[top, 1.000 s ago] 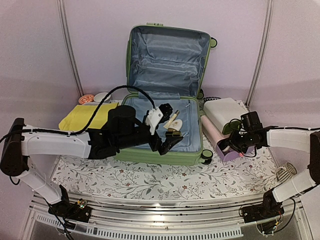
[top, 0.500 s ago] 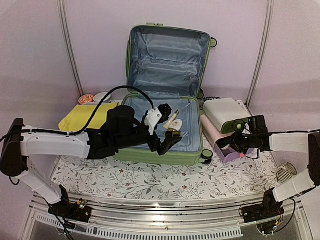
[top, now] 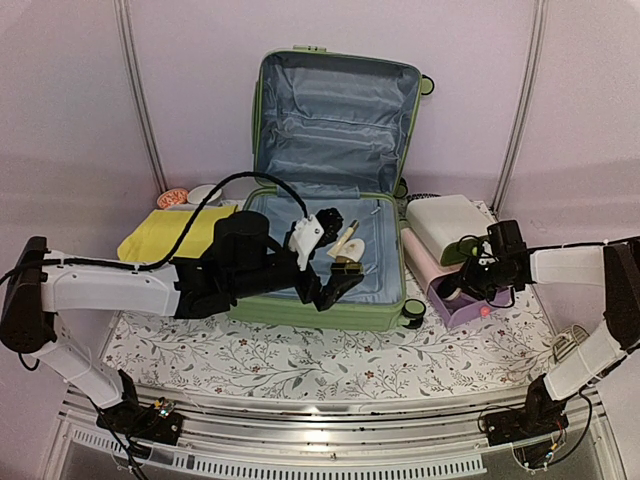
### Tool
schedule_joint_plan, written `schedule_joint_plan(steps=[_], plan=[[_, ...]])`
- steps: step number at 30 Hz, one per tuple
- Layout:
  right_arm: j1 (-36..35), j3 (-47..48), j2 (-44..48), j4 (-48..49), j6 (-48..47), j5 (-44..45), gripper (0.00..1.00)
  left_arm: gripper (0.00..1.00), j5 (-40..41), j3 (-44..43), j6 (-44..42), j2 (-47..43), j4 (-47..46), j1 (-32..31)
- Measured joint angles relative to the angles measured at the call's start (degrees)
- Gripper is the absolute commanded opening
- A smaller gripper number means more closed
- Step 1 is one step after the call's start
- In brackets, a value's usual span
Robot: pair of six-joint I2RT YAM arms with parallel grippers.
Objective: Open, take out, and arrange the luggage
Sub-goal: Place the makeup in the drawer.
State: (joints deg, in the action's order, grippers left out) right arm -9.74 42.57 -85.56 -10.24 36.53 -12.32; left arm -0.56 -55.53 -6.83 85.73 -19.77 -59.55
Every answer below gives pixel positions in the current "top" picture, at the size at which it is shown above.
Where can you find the blue white patterned bowl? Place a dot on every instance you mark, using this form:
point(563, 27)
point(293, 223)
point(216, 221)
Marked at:
point(420, 196)

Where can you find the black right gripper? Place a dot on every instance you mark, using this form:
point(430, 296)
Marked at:
point(468, 275)

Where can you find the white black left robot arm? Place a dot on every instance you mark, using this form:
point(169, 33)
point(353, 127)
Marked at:
point(242, 261)

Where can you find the right aluminium wall post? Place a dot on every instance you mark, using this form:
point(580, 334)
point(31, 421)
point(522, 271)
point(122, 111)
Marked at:
point(527, 88)

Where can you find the red patterned ceramic bowl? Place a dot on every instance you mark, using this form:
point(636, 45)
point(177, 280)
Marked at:
point(172, 197)

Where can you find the green hard-shell suitcase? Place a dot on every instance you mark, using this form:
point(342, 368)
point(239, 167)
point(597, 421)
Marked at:
point(333, 131)

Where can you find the black gold rectangular case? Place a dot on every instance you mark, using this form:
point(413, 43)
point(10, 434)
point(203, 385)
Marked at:
point(347, 268)

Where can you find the black round object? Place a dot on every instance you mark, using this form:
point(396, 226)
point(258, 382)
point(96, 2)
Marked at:
point(448, 290)

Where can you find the yellow garment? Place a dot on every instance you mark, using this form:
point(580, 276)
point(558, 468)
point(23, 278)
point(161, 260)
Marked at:
point(157, 234)

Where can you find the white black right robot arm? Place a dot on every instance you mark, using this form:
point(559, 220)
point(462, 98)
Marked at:
point(593, 283)

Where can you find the left aluminium wall post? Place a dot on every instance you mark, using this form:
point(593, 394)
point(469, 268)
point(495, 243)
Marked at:
point(124, 23)

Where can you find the aluminium front rail frame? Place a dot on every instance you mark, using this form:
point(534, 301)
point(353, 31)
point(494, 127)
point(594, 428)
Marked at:
point(430, 438)

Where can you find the white green purple drawer box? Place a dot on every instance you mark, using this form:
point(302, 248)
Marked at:
point(438, 236)

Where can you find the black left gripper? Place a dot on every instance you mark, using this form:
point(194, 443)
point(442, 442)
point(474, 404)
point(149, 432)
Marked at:
point(330, 292)

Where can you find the floral patterned table cloth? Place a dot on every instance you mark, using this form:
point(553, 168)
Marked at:
point(224, 357)

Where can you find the aluminium wall post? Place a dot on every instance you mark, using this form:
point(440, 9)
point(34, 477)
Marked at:
point(527, 88)
point(124, 23)

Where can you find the slim cream cosmetic tube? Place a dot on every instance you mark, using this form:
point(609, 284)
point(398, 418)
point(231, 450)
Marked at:
point(345, 237)

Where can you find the white ceramic bowl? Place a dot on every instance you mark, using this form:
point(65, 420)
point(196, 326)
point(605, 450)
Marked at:
point(210, 191)

